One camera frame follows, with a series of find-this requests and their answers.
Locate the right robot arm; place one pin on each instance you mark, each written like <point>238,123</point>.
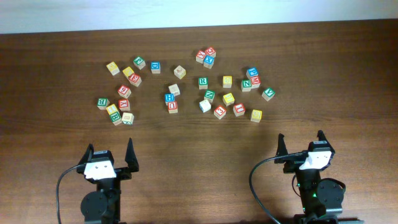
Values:
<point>321,198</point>

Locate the blue H block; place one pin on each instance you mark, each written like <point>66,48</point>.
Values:
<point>169,97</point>

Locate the green n block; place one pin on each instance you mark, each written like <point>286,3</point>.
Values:
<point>209,95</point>
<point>246,85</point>

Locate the green B block left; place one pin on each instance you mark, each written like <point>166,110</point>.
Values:
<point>102,103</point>

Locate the yellow side plain block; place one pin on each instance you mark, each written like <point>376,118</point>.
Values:
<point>180,72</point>

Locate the red I block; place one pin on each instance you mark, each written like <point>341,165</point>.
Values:
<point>239,109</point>

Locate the green V block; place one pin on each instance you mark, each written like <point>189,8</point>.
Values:
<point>268,94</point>

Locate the green P block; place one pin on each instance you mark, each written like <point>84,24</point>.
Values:
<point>139,62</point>

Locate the yellow block centre right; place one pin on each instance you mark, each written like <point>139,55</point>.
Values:
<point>228,99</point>

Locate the green N block centre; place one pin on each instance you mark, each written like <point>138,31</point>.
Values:
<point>209,95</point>

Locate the red M block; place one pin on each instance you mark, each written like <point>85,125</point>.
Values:
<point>255,82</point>

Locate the plain 8 block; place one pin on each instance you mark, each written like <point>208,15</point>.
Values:
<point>127,118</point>

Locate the red K block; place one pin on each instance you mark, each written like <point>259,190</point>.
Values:
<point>200,56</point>

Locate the blue P block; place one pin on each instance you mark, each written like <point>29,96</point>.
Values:
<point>252,72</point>

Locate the red E block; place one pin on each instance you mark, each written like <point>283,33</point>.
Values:
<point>135,80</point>

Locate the red 6 block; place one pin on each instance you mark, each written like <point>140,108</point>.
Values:
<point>124,91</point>

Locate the green b block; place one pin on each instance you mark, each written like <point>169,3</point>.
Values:
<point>116,118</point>
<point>102,103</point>

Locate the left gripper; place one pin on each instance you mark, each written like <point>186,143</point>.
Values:
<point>123,171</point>

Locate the blue D block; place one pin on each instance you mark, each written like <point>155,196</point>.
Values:
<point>155,67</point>

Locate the red Q block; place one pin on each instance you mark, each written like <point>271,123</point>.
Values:
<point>210,51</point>

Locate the yellow block by E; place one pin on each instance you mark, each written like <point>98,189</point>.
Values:
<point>128,71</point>

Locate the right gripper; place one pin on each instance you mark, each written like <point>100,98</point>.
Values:
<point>290,165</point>

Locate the red Y block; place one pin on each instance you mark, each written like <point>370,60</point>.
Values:
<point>124,105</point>

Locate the yellow block far left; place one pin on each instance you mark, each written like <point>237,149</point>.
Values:
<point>113,68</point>

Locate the red U block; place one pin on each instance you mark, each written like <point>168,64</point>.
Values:
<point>172,107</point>

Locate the green B block lower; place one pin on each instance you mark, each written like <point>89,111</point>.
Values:
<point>116,118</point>

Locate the plain wooden block centre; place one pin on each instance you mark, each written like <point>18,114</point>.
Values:
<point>174,89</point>

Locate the plain block blue side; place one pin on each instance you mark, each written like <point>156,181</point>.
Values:
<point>205,106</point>

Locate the yellow s block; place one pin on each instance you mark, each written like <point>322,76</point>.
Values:
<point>227,81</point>
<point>256,116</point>

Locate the green R block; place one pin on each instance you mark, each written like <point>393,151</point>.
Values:
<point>203,83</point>

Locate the blue X block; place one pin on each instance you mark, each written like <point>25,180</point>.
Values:
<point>208,62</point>

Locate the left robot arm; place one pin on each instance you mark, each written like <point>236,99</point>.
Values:
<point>103,206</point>

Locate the yellow 1 block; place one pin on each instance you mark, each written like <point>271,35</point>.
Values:
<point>112,109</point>

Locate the green N block right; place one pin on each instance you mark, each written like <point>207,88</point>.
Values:
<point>246,85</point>

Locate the red 3 block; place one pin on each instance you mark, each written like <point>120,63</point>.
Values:
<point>220,112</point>

